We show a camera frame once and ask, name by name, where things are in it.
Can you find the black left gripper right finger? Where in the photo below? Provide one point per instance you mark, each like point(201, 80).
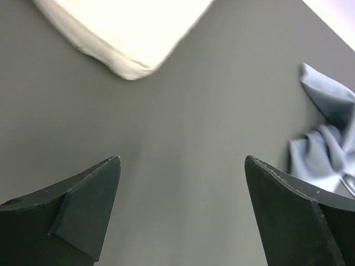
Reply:
point(299, 223)

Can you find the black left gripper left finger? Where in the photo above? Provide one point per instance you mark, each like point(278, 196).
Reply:
point(62, 224)

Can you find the grey fabric pillowcase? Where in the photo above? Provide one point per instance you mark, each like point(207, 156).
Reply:
point(324, 157)

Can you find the cream bear print pillow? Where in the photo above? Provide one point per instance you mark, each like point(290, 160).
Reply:
point(132, 38)

